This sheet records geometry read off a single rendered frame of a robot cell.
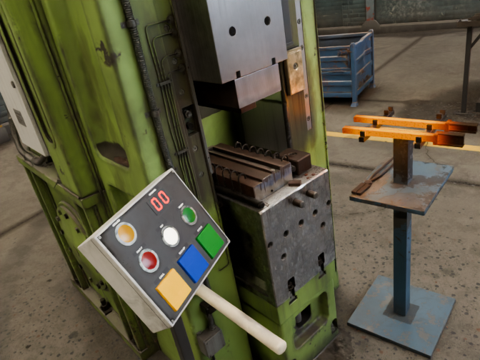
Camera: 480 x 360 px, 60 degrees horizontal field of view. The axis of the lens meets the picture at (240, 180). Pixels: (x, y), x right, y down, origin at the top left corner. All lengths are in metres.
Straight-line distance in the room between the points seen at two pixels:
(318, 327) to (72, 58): 1.52
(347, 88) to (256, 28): 3.81
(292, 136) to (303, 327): 0.87
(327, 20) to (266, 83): 8.35
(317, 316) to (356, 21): 7.92
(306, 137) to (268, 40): 0.57
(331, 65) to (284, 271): 3.75
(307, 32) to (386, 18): 7.46
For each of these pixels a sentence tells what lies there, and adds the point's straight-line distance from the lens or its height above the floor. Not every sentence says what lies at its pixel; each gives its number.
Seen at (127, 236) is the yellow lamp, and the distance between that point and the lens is 1.03.
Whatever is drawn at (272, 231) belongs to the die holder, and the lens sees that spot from 1.52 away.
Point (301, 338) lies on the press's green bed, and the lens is 2.03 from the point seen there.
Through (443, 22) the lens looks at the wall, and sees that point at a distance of 8.93.
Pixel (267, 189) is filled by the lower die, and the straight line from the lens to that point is 1.53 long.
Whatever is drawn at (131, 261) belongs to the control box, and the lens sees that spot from 1.02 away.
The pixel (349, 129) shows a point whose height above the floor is 1.03.
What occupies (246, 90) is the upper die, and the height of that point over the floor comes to 1.32.
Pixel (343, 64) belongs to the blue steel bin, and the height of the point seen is 0.49.
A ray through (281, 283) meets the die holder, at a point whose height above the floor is 0.57.
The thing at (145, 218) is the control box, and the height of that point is 1.16.
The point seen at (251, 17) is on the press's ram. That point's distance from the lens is 1.38.
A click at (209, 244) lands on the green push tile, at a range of 1.18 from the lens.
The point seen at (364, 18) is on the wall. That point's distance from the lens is 9.39.
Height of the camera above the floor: 1.67
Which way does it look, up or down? 27 degrees down
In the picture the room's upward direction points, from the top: 11 degrees counter-clockwise
